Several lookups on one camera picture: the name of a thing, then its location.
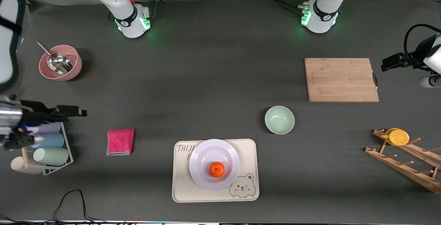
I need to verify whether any white wire cup rack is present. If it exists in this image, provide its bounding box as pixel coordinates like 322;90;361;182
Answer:
5;121;74;176

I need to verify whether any purple cup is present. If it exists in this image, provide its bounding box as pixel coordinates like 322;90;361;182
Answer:
28;122;62;134

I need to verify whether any folded pink cloth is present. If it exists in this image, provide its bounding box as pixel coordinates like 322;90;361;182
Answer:
106;129;135;156

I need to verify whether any beige cup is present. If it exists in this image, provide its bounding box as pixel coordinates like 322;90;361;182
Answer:
10;157;43;175

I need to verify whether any pink bowl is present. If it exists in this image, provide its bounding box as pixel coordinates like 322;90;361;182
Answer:
39;45;82;81

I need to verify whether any metal scoop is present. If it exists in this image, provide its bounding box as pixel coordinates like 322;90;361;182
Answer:
37;41;73;75

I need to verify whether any pale green bowl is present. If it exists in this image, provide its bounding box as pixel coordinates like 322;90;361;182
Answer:
265;106;295;135

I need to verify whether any wooden cutting board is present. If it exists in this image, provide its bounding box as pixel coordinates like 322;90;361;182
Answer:
305;58;380;103

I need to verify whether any blue cup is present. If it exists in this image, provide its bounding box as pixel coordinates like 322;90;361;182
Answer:
31;134;65;149

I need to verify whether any black cable on table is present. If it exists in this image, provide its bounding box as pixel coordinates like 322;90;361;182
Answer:
0;190;104;224

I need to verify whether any yellow cup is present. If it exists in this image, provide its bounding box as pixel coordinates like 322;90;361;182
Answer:
381;128;410;146

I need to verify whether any orange fruit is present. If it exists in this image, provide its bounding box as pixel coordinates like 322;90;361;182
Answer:
209;162;225;178

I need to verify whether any green cup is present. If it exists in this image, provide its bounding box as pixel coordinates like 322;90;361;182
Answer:
33;148;69;166

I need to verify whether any white round plate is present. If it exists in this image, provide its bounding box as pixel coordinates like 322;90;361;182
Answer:
189;139;240;191

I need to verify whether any wooden peg rack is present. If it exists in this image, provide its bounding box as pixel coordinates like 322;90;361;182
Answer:
365;129;441;194

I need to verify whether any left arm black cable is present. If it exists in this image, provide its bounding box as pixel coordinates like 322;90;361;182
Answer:
404;24;441;63

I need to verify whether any cream tray with bear print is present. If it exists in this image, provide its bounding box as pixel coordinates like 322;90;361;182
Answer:
172;139;260;203

